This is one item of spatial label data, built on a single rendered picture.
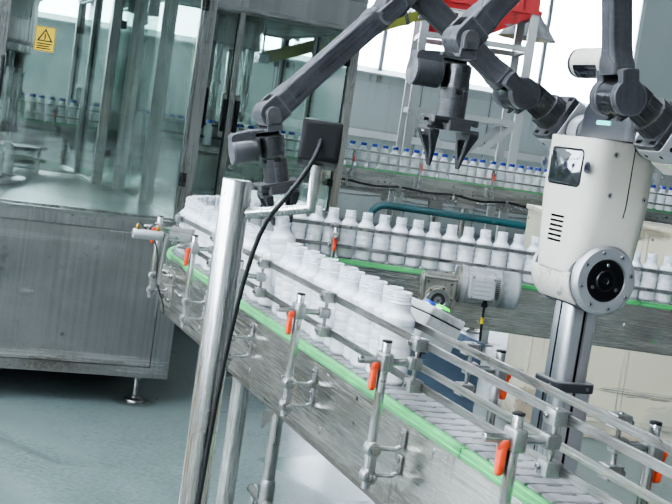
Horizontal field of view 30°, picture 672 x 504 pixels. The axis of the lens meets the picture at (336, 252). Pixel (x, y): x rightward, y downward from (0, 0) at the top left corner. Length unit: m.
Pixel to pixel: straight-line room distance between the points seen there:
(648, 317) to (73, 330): 2.72
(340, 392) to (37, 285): 3.69
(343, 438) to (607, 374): 4.70
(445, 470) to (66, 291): 4.15
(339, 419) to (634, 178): 0.94
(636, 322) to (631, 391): 2.45
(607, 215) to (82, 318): 3.55
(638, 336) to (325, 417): 2.31
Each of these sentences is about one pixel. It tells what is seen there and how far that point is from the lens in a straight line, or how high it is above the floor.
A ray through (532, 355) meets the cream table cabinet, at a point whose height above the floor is 0.40.
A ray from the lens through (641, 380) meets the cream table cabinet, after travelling 6.97.
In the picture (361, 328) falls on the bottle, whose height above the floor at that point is 1.08.
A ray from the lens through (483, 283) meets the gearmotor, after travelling 4.24.
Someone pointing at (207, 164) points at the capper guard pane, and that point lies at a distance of 7.94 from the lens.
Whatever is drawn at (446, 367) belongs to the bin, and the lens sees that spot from 3.21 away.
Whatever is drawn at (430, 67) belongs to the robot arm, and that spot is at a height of 1.58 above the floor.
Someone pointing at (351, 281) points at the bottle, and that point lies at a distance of 2.43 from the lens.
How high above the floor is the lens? 1.43
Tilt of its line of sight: 5 degrees down
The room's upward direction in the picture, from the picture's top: 8 degrees clockwise
